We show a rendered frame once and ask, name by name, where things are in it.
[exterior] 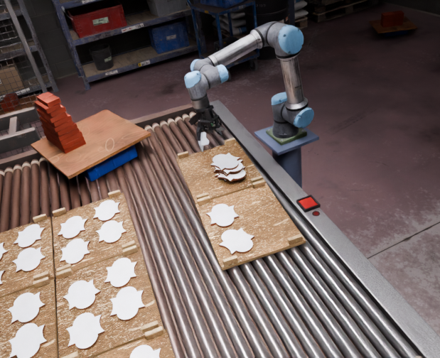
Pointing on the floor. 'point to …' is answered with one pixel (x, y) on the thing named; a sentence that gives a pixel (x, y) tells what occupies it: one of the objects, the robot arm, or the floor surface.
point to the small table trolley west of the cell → (229, 31)
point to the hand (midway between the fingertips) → (211, 143)
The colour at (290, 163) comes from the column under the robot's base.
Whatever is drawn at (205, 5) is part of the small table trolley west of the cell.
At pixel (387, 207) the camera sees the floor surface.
